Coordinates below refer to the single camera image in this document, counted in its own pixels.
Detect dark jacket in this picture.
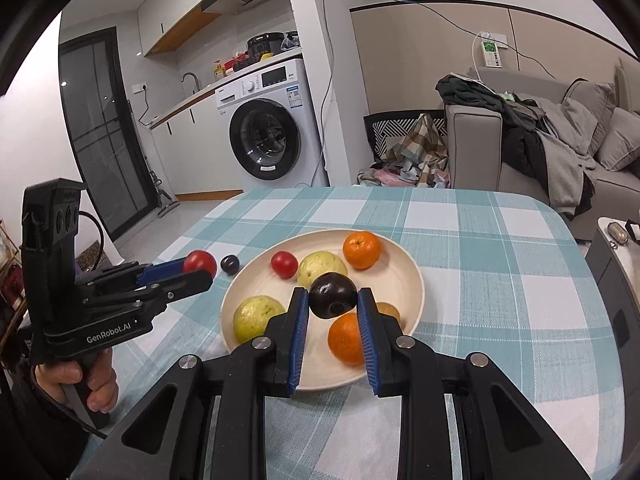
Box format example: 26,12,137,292
436,74,548,196

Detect pile of pastel clothes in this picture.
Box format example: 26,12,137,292
357,167,451,190

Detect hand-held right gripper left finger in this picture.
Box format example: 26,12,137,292
70,287,311,480

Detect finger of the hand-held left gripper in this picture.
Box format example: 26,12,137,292
85,269,213,311
75,259,193,287

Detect patterned floor mat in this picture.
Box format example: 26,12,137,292
75,241,106,273

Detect teal checked tablecloth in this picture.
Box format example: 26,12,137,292
82,186,626,480

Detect black power cord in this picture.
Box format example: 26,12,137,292
137,90,156,126

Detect black rice cooker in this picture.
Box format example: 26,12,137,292
247,32,286,58

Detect white cable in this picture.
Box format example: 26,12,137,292
470,30,501,93

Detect black patterned laundry basket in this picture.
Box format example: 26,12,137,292
363,110,448,171

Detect person's left hand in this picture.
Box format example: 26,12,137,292
34,347,120,413

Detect grey garment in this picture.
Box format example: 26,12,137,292
530,100,596,218

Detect white wall cabinets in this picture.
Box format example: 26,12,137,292
137,0,233,56

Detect cream round plate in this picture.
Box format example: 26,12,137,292
220,229,426,392

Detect orange mandarin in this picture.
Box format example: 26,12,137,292
342,230,382,270
327,312,368,367

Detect white washing machine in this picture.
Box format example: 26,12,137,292
215,57,328,193

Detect small brown fruit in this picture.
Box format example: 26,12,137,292
375,301,401,326

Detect grey pillow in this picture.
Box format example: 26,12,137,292
595,107,640,172
560,78,616,156

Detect upright floor mop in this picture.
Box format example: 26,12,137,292
149,170,181,218

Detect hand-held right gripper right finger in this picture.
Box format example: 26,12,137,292
356,287,593,480

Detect red tomato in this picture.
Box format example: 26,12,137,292
183,250,218,278
270,251,298,279

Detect cluttered shelf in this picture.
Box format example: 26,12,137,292
0,220,31,361

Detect yellow-green guava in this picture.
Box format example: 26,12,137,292
297,252,348,288
233,296,287,343

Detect white kitchen counter cabinet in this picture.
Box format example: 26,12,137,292
150,80,246,201

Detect green white wall device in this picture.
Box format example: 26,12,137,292
477,35,503,68

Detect grey sofa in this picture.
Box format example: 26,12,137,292
445,57,640,241

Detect plaid cloth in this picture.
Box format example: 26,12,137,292
385,113,451,186

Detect black framed glass door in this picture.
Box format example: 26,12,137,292
59,27,156,243

